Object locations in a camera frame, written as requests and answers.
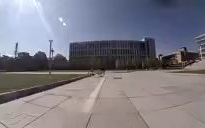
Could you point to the parked bicycle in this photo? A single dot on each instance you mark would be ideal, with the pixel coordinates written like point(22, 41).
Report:
point(97, 72)

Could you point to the large glass-fronted building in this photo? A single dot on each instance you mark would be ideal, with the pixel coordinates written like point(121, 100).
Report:
point(110, 51)

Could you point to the grey concrete slab plaza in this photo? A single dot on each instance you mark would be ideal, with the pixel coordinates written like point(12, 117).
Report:
point(130, 100)

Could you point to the tall lamp pole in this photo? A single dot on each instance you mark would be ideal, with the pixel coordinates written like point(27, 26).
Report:
point(50, 56)

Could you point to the row of dark trees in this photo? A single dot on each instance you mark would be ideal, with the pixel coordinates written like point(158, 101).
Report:
point(26, 62)

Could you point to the brown low building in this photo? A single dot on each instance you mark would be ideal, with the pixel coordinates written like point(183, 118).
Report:
point(180, 57)

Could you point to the green grass lawn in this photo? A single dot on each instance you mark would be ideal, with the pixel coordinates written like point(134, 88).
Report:
point(20, 80)

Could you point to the thin tall mast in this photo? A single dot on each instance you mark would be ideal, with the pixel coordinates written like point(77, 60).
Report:
point(16, 50)

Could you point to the pale concrete steps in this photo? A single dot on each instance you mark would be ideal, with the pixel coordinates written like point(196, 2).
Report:
point(200, 65)

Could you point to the low dark kerb wall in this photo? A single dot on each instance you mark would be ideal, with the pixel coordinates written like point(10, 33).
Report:
point(33, 89)

